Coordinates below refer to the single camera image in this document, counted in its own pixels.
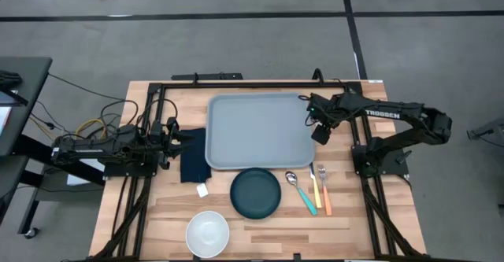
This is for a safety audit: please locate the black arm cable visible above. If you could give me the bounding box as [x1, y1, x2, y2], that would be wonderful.
[312, 68, 347, 88]
[100, 98, 179, 137]

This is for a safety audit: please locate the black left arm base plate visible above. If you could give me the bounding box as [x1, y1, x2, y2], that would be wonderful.
[102, 161, 159, 179]

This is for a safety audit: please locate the grey metal stand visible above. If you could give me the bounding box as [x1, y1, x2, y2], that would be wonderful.
[466, 116, 504, 142]

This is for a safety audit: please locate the black side desk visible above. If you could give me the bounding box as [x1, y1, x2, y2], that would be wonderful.
[0, 56, 106, 239]

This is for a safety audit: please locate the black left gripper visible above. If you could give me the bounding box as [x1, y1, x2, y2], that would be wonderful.
[149, 116, 197, 164]

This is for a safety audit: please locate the long black floor cable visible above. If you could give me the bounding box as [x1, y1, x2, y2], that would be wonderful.
[49, 74, 127, 101]

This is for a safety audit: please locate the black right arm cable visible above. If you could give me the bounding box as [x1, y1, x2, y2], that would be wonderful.
[312, 68, 347, 88]

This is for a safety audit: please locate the fork with orange handle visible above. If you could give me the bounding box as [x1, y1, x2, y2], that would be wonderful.
[317, 164, 333, 216]

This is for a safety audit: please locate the black aluminium table frame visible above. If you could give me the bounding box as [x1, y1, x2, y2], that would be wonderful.
[94, 79, 424, 262]

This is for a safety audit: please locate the dark blue cloth napkin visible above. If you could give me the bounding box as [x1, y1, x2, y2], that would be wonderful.
[180, 127, 213, 198]

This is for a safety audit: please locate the black bundled object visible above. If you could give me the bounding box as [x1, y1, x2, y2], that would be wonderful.
[0, 69, 24, 90]

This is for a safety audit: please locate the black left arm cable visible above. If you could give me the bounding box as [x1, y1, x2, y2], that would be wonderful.
[100, 98, 179, 137]

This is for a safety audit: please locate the dark green plate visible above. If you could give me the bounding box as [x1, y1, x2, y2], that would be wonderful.
[229, 167, 283, 220]

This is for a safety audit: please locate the grey plastic tray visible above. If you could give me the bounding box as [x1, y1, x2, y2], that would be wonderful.
[204, 92, 317, 172]

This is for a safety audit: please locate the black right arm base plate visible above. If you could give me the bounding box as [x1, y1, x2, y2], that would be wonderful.
[351, 143, 410, 177]

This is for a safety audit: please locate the white printed paper sheet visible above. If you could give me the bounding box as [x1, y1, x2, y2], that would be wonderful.
[66, 157, 106, 186]

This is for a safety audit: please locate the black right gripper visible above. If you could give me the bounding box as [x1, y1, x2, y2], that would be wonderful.
[298, 91, 344, 127]

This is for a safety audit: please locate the spoon with teal handle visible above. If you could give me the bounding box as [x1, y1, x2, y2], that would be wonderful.
[284, 170, 319, 217]

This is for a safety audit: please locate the white bowl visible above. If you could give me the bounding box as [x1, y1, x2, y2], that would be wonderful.
[185, 210, 231, 259]

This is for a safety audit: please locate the knife with yellow handle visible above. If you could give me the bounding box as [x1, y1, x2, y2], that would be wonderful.
[309, 161, 323, 209]

